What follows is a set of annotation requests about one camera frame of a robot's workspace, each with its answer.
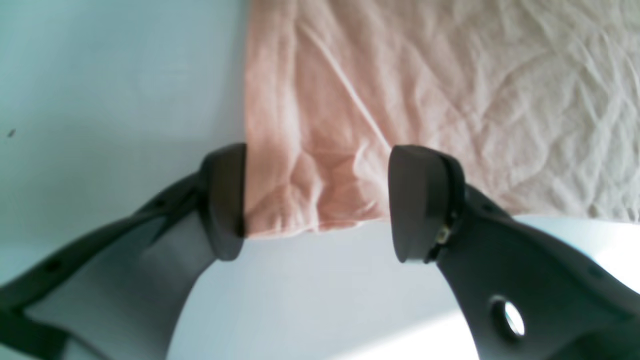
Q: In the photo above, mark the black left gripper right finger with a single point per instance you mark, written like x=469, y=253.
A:
x=525, y=294

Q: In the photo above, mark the salmon pink T-shirt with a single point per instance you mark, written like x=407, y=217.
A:
x=537, y=99

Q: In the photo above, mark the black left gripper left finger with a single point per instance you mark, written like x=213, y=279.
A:
x=117, y=293

